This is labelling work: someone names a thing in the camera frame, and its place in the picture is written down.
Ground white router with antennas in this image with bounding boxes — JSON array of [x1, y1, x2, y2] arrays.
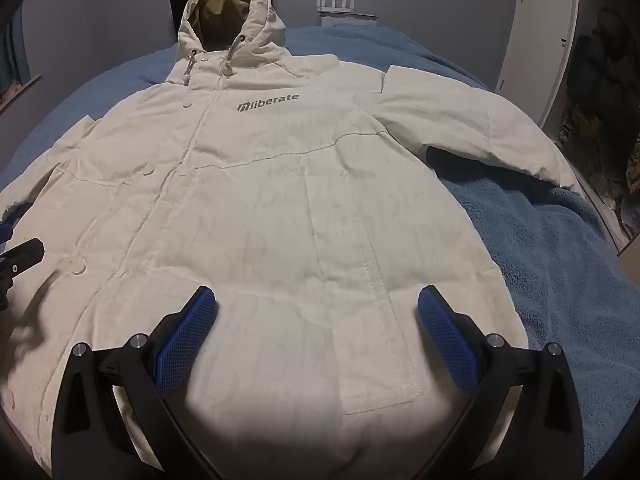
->
[[316, 0, 378, 18]]

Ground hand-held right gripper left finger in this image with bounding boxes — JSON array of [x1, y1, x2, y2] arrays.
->
[[51, 286, 221, 480]]

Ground white wardrobe door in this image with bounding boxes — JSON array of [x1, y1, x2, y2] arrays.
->
[[495, 0, 581, 126]]

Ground white box under router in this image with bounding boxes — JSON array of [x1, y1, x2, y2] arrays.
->
[[320, 15, 379, 29]]

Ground black flat screen monitor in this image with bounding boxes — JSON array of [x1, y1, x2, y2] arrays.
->
[[169, 0, 274, 36]]

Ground wooden window sill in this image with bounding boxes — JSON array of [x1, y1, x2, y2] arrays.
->
[[0, 74, 44, 111]]

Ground dark clothes in wardrobe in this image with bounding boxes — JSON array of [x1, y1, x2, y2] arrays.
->
[[555, 7, 640, 256]]

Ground blue fleece blanket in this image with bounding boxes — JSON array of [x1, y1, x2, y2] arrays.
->
[[0, 25, 640, 480]]

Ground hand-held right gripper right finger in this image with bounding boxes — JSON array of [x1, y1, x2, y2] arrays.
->
[[416, 285, 586, 480]]

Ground white hooded jacket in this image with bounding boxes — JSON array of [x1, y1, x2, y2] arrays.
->
[[0, 0, 586, 480]]

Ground blue curtain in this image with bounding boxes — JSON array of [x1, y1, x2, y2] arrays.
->
[[0, 10, 30, 91]]

